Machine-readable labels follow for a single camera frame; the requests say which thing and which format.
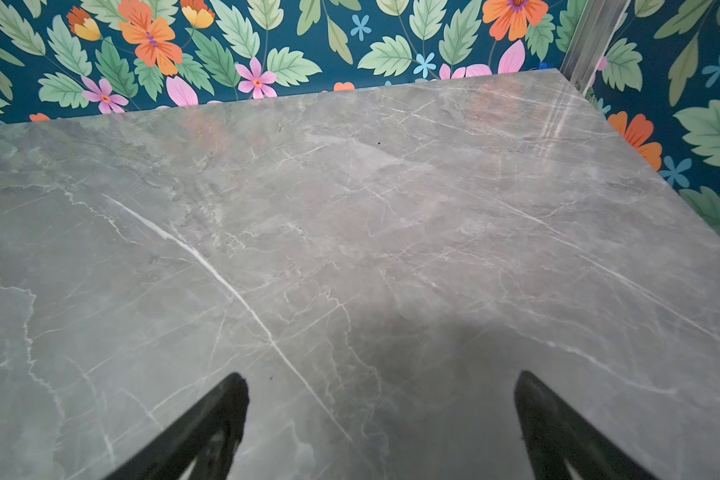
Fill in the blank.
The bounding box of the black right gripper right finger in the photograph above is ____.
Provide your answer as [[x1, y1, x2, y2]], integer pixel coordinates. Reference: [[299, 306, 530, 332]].
[[513, 370, 656, 480]]

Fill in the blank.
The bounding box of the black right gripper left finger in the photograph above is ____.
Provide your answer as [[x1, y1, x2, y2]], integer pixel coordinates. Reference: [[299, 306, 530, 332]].
[[108, 373, 249, 479]]

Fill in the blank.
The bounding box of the aluminium corner frame post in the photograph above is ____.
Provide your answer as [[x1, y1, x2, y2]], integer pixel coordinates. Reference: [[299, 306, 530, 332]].
[[560, 0, 629, 95]]

